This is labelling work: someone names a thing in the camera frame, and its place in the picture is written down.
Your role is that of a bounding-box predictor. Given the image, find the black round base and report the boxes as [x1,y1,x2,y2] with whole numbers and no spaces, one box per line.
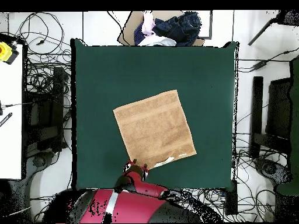
[253,157,293,187]
[31,153,48,169]

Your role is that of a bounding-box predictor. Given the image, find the white garment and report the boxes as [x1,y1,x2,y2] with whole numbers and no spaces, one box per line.
[137,34,178,47]

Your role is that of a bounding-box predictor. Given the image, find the grey metal frame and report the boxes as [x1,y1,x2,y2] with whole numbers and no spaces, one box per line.
[197,10,213,40]

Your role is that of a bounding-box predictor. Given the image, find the dark green table cloth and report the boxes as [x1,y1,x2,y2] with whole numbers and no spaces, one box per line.
[70,38,239,192]

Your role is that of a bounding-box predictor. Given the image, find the tan terry towel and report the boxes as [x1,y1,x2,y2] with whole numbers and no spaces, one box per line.
[112,89,197,170]

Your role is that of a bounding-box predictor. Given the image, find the white desk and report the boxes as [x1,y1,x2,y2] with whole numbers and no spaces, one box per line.
[0,44,23,180]

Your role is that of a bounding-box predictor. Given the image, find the yellow emergency stop box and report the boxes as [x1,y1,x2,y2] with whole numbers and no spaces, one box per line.
[0,41,20,65]

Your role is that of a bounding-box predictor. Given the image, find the black power adapter cable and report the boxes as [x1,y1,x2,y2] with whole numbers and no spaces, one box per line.
[238,47,299,73]

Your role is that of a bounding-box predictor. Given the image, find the dark blue jeans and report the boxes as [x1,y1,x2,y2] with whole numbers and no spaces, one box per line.
[152,10,202,47]

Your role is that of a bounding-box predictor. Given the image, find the green fabric sheet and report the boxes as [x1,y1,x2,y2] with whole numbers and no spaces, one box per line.
[276,54,299,197]

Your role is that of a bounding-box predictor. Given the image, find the black table leg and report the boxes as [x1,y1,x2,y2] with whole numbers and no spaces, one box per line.
[224,183,238,216]

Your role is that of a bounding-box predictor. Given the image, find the brown cardboard box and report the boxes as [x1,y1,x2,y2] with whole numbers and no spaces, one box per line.
[117,10,206,47]

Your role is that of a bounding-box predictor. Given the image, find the black looped cable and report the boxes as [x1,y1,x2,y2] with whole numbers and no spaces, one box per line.
[13,11,65,57]

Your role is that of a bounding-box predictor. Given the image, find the pink garment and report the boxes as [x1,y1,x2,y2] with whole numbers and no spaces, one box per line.
[141,11,157,37]

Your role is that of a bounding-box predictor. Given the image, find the blue dotted garment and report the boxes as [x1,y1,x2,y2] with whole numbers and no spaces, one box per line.
[134,22,147,46]

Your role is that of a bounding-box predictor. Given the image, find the black tripod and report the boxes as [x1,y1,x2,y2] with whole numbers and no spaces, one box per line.
[247,9,299,46]

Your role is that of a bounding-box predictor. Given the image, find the black stand frame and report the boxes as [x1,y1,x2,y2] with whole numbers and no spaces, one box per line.
[22,66,72,159]
[248,75,293,159]

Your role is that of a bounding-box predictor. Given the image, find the black cable tangle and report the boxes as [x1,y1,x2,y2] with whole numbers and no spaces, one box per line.
[186,149,281,222]
[30,194,59,223]

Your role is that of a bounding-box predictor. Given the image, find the black ridged strap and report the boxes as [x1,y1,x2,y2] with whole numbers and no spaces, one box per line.
[0,112,13,128]

